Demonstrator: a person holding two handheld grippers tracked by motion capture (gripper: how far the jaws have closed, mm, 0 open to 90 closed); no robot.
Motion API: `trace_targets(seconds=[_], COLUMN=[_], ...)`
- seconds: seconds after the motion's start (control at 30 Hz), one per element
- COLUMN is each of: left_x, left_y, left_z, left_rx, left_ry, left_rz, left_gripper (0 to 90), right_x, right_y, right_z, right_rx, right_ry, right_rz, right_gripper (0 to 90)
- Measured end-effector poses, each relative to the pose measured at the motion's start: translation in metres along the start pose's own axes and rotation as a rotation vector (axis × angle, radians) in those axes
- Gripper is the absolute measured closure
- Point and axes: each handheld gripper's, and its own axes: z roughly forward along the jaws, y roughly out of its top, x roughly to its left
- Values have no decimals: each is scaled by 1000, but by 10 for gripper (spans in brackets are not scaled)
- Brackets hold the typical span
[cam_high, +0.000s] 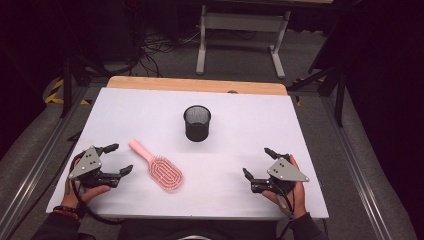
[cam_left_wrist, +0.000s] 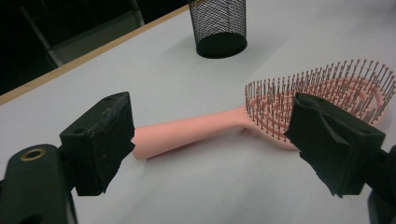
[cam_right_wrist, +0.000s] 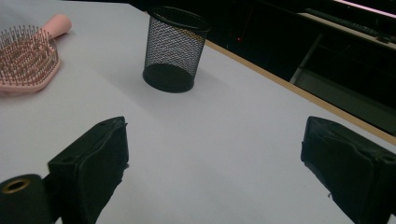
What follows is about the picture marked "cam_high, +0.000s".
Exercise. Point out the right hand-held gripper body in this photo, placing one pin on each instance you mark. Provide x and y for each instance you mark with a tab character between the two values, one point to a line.
285	171

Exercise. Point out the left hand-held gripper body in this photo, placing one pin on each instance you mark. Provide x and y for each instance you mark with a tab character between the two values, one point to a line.
87	165

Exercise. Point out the pink hairbrush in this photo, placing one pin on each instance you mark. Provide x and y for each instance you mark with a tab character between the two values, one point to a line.
165	173

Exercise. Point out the black mesh pen holder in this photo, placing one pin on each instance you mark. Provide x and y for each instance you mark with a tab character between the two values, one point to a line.
197	131

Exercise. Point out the person's right hand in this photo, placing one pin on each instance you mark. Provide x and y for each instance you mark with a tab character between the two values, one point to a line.
299	200

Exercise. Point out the person's left hand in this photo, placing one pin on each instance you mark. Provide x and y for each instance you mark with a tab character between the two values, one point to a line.
75	197

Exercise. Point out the white table cover board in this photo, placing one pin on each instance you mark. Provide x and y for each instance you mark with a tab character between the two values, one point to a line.
233	133

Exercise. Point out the dark beaded wristband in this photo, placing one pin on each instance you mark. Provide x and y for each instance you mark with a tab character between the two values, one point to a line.
66	210

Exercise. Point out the yellow black hazard tape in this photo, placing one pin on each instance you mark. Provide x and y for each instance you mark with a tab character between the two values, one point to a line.
299	101
50	98

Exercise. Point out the person's dark clothed torso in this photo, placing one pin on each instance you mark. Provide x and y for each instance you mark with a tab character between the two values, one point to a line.
200	228

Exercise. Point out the black tripod stand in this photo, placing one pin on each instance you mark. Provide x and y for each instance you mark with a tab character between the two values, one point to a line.
67	86

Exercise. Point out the black angled metal stand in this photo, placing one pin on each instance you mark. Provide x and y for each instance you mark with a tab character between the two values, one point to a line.
340	100

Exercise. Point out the aluminium floor rail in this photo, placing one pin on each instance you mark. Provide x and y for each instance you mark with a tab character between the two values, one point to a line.
360	180
33	173

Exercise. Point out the grey metal stand frame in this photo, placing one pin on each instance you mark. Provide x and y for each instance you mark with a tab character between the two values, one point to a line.
245	22

